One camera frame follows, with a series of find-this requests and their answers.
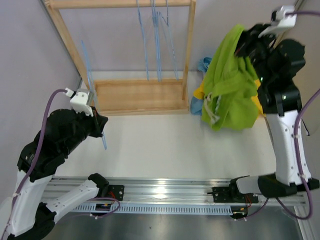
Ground blue hanger of navy shorts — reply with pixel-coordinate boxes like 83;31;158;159
151;0;162;82

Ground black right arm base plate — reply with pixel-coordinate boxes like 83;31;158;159
207;186;259;204

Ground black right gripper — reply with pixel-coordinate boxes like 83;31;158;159
233;23;279;85

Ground slotted cable duct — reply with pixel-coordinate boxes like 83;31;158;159
70;202;247;216

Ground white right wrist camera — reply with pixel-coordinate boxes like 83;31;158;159
258;5;297;38

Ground blue hanger of light shorts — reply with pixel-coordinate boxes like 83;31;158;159
149;0;161;82

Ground yellow shorts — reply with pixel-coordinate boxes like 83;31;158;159
190;80;265;116

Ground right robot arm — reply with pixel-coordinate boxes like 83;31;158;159
228;24;320;202

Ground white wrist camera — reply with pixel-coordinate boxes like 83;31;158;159
258;5;297;38
65;87;94;117

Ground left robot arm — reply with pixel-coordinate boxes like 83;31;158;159
3;107;109;240

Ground wooden clothes rack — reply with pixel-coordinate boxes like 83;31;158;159
44;0;196;116

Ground blue hanger of green shorts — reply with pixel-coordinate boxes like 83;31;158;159
81;40;108;150

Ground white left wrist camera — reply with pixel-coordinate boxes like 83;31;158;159
65;87;94;117

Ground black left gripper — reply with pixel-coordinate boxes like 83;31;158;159
62;104;109;155

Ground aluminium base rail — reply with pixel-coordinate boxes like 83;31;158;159
41;176;307;207

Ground blue hanger of camouflage shorts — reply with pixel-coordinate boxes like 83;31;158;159
157;0;179;81

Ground blue hanger of yellow shorts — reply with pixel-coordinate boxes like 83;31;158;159
136;0;150;81

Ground lime green shorts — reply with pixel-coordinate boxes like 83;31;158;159
201;24;259;131

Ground light blue shorts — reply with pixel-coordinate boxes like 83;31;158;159
190;56;212;116

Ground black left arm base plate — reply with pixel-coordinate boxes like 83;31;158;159
98;185;125;201

